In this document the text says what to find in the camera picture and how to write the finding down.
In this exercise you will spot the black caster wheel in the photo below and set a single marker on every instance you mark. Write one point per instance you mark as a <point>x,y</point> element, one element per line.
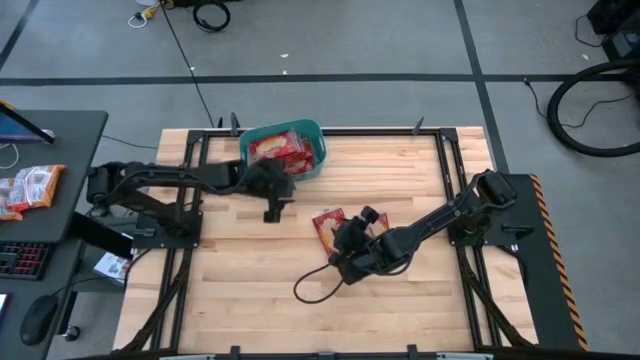
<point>72,333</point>

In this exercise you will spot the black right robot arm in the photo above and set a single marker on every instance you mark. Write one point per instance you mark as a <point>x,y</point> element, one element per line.
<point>440,215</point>

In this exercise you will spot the orange snack bag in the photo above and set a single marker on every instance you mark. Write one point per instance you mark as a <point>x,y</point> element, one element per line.
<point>6,210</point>
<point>35,187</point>

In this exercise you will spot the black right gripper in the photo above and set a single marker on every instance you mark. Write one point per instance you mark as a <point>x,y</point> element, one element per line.
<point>352,237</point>

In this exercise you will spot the black desk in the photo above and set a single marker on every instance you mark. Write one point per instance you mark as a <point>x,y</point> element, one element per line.
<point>75,150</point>

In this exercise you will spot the black controller box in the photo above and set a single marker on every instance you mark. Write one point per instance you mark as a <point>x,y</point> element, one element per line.
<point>100,235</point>

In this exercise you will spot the white printed booklet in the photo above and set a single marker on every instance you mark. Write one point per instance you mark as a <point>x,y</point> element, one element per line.
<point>112,267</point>

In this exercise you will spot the teal plastic basket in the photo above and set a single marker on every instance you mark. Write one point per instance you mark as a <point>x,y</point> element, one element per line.
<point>315,131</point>

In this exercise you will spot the black metal table frame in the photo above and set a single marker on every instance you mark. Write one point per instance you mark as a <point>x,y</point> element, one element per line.
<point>375,132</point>

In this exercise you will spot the black platform with hazard stripe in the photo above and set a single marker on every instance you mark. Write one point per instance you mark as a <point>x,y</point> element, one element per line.
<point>535,280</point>

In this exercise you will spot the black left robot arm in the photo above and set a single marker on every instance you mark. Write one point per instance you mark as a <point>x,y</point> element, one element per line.
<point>175,175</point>

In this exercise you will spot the black computer mouse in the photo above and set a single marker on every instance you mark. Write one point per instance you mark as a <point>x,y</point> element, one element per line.
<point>37,317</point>

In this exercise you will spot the black keyboard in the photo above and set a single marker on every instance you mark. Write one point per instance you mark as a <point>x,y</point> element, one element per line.
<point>25,260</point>

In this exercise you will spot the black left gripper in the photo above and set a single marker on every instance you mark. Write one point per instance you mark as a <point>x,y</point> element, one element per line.
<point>270,182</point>

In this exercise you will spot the computer monitor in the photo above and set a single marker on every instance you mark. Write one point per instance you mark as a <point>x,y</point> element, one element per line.
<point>15,127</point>

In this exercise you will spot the black equipment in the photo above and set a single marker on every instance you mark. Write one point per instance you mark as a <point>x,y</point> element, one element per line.
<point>625,30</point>

